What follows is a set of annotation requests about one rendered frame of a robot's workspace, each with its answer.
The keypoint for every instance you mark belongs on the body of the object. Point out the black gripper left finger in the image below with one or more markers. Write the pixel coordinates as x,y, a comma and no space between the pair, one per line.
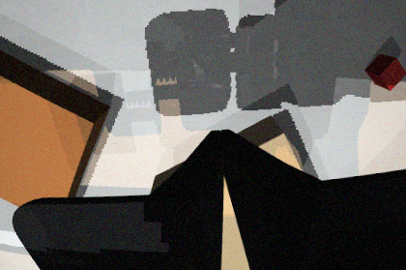
179,226

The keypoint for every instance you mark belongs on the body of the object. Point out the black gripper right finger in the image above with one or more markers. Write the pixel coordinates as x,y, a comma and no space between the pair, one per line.
286,216

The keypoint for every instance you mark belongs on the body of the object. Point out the orange square block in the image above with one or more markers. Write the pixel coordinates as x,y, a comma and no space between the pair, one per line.
47,133

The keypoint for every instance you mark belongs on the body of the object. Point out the red cube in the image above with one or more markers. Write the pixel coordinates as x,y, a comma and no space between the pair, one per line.
385,71

